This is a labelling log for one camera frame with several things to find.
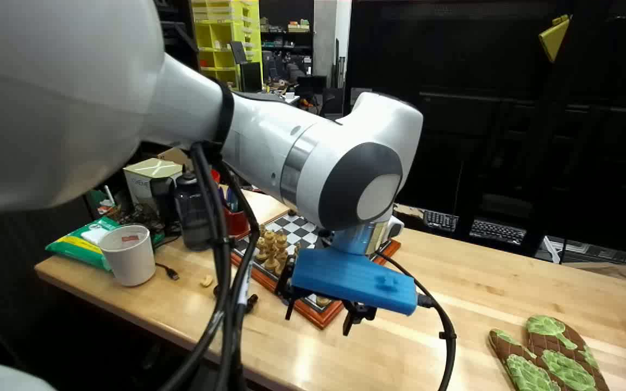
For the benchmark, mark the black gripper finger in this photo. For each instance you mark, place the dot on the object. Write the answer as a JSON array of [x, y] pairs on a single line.
[[357, 313], [297, 296]]

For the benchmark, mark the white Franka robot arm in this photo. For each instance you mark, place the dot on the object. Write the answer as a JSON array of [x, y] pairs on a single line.
[[75, 88]]

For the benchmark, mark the tan wooden chess piece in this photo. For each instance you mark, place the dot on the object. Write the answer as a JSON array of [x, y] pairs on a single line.
[[263, 247], [279, 254], [207, 281]]

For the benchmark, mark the dark wooden chess piece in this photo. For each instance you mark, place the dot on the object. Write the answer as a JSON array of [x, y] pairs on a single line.
[[251, 303]]

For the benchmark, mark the wooden framed chessboard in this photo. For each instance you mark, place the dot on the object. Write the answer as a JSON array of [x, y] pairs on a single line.
[[321, 309]]

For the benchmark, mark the red mug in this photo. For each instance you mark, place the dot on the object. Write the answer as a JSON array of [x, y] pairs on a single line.
[[238, 223]]

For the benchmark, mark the dark translucent jar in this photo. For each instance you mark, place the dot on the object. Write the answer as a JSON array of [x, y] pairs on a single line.
[[195, 210]]

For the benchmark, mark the black coffee grinder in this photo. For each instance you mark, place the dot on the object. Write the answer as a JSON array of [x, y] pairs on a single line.
[[163, 204]]

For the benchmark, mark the computer keyboard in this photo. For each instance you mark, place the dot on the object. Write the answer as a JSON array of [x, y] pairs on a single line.
[[498, 232]]

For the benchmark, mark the white paper cup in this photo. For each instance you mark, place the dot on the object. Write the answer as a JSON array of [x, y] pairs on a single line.
[[129, 253]]

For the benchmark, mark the green brown oven mitt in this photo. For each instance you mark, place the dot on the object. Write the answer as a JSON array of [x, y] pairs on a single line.
[[545, 354]]

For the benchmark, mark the white Chemex filter box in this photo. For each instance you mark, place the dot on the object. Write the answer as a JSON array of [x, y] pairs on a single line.
[[151, 170]]

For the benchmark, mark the green wipes package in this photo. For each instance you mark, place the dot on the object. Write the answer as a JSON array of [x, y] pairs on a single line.
[[82, 243]]

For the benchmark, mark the large black cabinet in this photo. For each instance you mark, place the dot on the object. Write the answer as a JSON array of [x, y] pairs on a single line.
[[515, 110]]

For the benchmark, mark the yellow storage bins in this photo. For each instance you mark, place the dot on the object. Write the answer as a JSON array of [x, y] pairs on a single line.
[[222, 36]]

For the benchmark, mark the dark metal shelf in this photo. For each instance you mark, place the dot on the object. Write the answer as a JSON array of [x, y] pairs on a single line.
[[179, 34]]

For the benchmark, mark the yellow triangular sign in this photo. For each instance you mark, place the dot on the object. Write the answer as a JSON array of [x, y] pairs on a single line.
[[552, 37]]

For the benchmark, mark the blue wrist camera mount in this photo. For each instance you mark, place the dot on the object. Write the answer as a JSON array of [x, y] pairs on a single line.
[[348, 278]]

